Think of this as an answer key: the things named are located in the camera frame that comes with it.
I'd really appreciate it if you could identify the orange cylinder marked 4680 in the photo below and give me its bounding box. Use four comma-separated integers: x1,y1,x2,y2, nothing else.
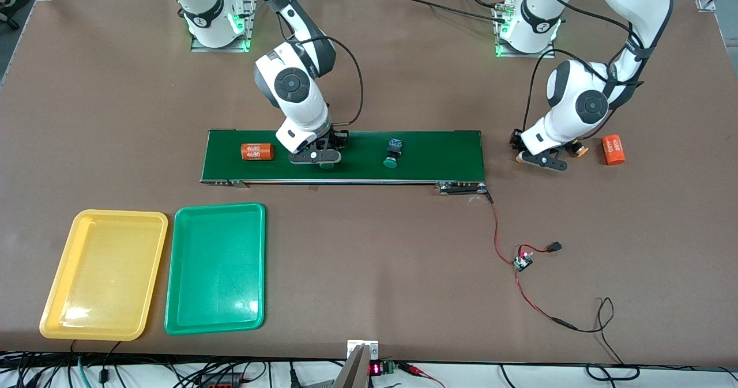
240,142,274,162
601,134,626,165

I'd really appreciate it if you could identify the green belt conveyor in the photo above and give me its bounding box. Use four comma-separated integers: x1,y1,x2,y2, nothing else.
199,129,492,197

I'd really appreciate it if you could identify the black plug with red lead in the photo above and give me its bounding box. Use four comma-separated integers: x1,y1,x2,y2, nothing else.
521,241,563,257

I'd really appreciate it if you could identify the green plastic tray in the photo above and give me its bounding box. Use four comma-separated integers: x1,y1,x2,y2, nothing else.
164,202,266,336

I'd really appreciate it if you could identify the yellow plastic tray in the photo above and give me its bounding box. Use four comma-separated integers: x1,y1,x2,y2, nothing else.
39,209,169,341

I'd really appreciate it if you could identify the red clip lead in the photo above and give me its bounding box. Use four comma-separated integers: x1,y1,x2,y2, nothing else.
398,362,446,388

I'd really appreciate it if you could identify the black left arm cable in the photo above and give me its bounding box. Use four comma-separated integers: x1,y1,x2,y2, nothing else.
522,0,643,135

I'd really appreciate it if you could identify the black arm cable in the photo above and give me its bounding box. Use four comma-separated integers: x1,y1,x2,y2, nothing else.
277,0,365,126
522,0,643,135

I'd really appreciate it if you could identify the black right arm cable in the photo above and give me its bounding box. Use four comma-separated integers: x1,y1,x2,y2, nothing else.
277,0,365,126

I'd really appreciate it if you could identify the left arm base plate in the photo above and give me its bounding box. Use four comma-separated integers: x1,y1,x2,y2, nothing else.
494,2,558,59

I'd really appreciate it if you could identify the red black motor wire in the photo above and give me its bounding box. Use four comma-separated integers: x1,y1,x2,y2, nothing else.
486,187,521,265

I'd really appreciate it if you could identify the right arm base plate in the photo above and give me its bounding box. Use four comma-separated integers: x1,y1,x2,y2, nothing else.
190,0,257,52

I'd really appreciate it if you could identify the black cable on table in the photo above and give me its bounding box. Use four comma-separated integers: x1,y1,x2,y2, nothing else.
398,0,509,24

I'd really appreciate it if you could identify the red black supply wire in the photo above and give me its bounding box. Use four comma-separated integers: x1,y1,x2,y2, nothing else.
515,268,579,331

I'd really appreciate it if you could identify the thin black power cable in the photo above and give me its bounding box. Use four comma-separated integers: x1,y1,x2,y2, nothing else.
575,297,641,381

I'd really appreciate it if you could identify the white pole bracket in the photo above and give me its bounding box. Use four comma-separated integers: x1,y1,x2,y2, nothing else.
347,340,380,361

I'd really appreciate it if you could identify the aluminium camera pole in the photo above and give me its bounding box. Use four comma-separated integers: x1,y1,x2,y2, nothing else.
333,344,370,388

